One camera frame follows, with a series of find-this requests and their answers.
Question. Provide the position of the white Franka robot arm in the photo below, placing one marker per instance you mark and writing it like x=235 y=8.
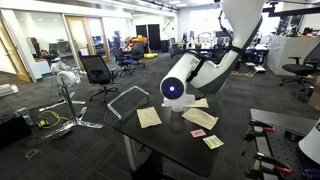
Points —
x=240 y=26

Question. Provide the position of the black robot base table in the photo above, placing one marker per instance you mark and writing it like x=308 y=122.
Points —
x=283 y=116

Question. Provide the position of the yellow object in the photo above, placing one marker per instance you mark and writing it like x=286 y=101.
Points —
x=150 y=55

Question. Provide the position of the large brown paper napkin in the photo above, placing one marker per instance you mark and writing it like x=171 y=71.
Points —
x=201 y=103

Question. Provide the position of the blue seat office chair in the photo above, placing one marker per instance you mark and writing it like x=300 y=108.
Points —
x=124 y=61

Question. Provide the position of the black table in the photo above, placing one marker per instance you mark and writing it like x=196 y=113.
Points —
x=166 y=143

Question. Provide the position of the black cabinet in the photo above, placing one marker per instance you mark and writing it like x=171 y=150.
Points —
x=154 y=36

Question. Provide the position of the orange machine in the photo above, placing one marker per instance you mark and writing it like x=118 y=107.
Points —
x=136 y=40

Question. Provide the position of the pink packet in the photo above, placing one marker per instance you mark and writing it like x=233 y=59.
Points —
x=198 y=133

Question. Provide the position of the cluttered work desk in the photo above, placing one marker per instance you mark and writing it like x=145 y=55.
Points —
x=200 y=46

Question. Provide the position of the black mesh office chair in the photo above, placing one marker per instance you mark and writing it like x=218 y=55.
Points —
x=96 y=70

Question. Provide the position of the yellow packet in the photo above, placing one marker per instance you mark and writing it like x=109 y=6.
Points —
x=213 y=142

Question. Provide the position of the metal stand with white heads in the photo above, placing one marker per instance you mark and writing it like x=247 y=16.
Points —
x=67 y=96

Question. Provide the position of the wooden glass double door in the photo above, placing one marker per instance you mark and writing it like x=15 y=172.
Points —
x=68 y=30

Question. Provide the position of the white counter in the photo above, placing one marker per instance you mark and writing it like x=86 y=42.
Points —
x=283 y=53

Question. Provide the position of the wooden single door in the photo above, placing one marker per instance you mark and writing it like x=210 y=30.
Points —
x=20 y=66

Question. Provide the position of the white flat device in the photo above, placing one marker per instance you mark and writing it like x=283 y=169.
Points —
x=8 y=90

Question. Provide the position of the black box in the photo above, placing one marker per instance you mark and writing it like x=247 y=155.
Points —
x=13 y=131

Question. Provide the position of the black overhead beam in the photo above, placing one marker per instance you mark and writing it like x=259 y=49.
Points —
x=293 y=11

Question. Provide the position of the cardboard box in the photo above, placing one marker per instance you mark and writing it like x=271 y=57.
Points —
x=315 y=96

